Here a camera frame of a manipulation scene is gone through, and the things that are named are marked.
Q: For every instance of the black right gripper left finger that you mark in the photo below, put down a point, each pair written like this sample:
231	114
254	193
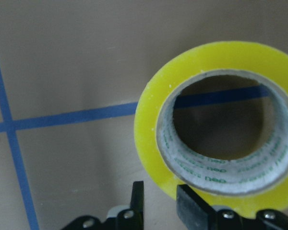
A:
128	217

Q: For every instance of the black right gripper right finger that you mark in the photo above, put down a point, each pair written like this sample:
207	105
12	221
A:
196	214

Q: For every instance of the yellow tape roll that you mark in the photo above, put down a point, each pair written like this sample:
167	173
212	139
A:
216	118

